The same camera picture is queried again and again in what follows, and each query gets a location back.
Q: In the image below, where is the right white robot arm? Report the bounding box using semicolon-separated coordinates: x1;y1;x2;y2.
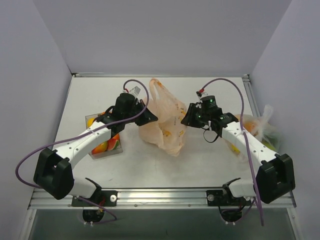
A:
181;95;296;205

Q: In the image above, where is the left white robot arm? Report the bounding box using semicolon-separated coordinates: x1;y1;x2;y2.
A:
33;93;158;206

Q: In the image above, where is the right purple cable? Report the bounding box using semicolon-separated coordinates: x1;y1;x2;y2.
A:
198;77;266;227

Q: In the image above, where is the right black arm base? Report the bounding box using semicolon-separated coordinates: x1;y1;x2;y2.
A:
206;188;253;225

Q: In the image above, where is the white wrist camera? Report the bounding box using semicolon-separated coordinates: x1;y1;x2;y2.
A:
123;86;141;98
196;91;208;101

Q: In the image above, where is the clear bag of fruits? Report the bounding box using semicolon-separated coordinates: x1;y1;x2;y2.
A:
222;104;281;166

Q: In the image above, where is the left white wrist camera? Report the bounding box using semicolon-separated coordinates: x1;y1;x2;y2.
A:
123;86;141;98

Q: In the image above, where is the aluminium front rail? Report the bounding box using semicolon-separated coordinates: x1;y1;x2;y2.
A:
27;187;297;210

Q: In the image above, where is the orange plastic shopping bag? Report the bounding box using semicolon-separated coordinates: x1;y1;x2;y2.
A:
138;78;187;157

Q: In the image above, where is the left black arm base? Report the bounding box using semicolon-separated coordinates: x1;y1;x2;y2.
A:
71;190;118;226

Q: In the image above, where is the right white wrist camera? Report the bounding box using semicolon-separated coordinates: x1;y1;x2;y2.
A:
196;91;208;101

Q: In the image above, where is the orange green fake mango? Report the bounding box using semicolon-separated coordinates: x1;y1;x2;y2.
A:
113;133;120;141

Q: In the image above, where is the aluminium rail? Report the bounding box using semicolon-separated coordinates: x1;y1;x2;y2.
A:
27;187;297;210
241;74;286;188

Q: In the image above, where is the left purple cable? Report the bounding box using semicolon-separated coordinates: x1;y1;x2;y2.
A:
15;79;151;222

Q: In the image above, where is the fake watermelon slice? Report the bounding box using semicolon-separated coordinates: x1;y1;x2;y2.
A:
106;138;121;151

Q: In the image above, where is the red orange fake mango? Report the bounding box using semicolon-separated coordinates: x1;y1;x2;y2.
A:
91;141;108;155

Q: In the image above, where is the purple cable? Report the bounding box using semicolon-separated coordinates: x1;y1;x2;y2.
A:
15;79;151;222
198;77;266;227

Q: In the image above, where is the clear plastic fruit box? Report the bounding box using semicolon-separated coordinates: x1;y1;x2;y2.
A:
85;112;123;160

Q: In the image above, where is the yellow fake lemon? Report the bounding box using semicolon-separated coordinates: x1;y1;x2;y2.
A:
86;118;95;128

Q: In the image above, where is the aluminium right side rail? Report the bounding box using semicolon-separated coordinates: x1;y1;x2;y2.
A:
241;74;286;188

